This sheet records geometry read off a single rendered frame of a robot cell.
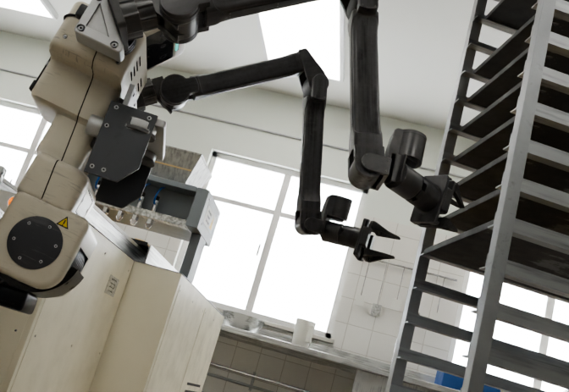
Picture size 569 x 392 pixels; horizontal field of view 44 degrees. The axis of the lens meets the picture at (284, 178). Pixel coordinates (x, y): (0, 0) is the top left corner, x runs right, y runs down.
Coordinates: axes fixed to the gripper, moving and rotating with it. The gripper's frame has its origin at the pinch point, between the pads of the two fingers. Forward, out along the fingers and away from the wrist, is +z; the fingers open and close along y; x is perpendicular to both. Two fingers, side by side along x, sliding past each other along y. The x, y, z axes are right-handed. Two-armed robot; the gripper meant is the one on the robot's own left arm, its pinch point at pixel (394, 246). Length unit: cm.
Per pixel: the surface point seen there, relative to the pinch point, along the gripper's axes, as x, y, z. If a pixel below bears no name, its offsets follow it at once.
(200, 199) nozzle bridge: 56, 16, -93
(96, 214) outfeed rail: 4, -11, -95
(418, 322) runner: 6.1, -16.1, 10.0
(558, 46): -30, 46, 31
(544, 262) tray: -9.8, 1.9, 36.9
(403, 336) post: 5.1, -20.8, 7.5
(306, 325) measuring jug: 306, 12, -124
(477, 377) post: -34, -30, 31
